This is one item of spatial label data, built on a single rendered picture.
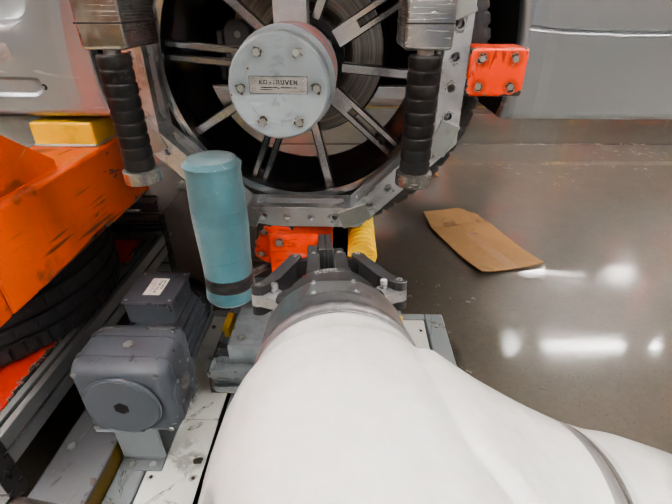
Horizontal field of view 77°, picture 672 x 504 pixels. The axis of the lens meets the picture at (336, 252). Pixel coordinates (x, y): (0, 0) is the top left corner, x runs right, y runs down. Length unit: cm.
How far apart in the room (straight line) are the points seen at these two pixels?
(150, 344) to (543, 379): 107
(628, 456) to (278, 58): 50
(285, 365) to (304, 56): 45
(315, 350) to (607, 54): 89
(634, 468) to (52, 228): 85
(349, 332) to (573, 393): 126
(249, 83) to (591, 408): 119
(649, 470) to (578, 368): 129
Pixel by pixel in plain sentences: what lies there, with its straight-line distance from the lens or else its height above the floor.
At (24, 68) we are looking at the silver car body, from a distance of 107.
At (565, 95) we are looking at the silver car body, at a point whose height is 79.
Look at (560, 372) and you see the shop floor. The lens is 146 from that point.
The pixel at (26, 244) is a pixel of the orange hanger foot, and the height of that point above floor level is 61.
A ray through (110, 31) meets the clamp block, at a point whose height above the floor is 92.
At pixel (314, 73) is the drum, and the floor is 87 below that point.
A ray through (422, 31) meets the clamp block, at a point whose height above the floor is 92.
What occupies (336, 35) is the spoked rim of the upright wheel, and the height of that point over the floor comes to 89.
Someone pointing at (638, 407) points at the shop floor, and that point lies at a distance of 146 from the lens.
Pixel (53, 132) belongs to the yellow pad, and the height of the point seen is 71.
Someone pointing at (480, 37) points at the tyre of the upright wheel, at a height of 89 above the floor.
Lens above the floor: 94
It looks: 31 degrees down
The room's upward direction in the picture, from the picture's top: straight up
